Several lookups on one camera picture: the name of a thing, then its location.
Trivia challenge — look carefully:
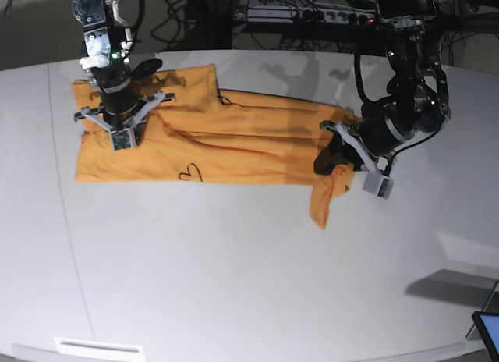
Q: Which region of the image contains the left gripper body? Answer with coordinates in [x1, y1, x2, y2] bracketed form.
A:
[320, 120, 380, 172]

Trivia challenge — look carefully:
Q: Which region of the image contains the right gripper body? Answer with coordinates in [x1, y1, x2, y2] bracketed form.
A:
[73, 90, 175, 138]

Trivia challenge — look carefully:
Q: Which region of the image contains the yellow T-shirt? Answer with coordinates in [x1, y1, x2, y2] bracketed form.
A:
[75, 65, 355, 228]

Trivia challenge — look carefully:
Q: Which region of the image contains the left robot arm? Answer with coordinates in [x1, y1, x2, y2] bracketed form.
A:
[346, 0, 451, 176]

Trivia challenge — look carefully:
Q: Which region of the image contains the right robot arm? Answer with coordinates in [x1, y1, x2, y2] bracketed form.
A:
[72, 0, 175, 151]

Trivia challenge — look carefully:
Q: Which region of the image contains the white power strip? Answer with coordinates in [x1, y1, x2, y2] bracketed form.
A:
[244, 5, 375, 26]

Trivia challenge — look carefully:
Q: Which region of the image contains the grey tablet stand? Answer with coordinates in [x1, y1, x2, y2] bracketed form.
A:
[466, 281, 498, 341]

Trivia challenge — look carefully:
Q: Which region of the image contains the tablet with blue screen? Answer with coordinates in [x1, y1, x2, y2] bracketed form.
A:
[472, 311, 498, 362]

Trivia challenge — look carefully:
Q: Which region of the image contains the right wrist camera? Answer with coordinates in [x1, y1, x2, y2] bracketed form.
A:
[109, 128, 137, 151]

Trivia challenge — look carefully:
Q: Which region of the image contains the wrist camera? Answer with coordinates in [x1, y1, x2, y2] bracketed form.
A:
[363, 172, 394, 200]
[109, 128, 137, 151]

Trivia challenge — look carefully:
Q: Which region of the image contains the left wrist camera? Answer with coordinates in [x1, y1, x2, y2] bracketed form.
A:
[363, 172, 394, 200]

